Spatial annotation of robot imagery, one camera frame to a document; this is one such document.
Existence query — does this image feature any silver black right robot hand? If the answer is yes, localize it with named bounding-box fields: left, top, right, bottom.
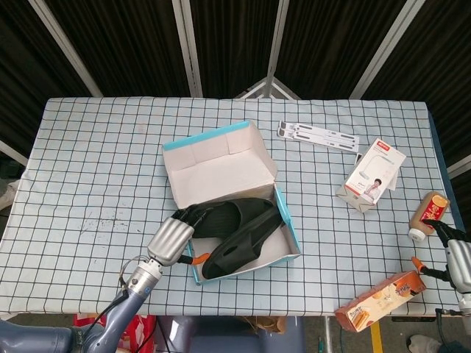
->
left=411, top=218, right=471, bottom=293

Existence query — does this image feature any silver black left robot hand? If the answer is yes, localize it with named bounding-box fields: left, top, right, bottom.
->
left=146, top=205, right=213, bottom=268

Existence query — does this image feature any black rubber slipper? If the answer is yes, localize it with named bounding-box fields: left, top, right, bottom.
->
left=187, top=198, right=275, bottom=240
left=201, top=207, right=284, bottom=281

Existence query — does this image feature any orange biscuit box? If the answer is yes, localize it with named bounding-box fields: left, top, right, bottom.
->
left=334, top=270, right=428, bottom=334

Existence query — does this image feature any light blue cardboard shoe box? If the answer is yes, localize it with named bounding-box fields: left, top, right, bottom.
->
left=162, top=119, right=302, bottom=286

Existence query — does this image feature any white red lamp box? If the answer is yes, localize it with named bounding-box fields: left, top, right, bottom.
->
left=335, top=138, right=407, bottom=215

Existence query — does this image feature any brown sauce bottle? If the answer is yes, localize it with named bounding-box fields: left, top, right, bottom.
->
left=408, top=190, right=451, bottom=242

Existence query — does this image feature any red patterned bag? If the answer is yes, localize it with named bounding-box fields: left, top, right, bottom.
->
left=72, top=313, right=157, bottom=353

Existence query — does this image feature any grey sneaker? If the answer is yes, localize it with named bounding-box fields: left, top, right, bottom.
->
left=406, top=333, right=442, bottom=353

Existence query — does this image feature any blue-grey chair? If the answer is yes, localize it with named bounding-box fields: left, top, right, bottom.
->
left=156, top=315, right=306, bottom=353

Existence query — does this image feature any brown paper bag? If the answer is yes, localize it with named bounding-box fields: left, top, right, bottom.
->
left=241, top=315, right=288, bottom=334

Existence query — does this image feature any white black checked tablecloth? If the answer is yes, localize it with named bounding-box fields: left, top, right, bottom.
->
left=0, top=96, right=465, bottom=316

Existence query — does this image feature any beige cloth bundle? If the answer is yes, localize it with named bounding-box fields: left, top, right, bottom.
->
left=0, top=179, right=18, bottom=213

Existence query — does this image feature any white folding stand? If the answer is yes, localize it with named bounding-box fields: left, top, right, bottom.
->
left=276, top=120, right=361, bottom=152

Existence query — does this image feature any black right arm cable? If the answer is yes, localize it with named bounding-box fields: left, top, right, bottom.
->
left=435, top=307, right=464, bottom=353

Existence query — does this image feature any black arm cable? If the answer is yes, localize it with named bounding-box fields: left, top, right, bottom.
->
left=82, top=257, right=148, bottom=339
left=435, top=307, right=464, bottom=353

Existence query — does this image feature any white metal frame bar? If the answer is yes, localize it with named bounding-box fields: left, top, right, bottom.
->
left=0, top=138, right=29, bottom=167
left=447, top=154, right=471, bottom=178

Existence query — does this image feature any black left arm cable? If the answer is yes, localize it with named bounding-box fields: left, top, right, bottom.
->
left=82, top=257, right=148, bottom=339

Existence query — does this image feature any white triangular frame base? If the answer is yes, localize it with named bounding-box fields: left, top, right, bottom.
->
left=235, top=76, right=301, bottom=99

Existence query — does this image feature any white metal frame post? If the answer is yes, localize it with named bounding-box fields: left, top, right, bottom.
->
left=348, top=0, right=417, bottom=99
left=266, top=0, right=290, bottom=99
left=27, top=0, right=105, bottom=99
left=171, top=0, right=204, bottom=99

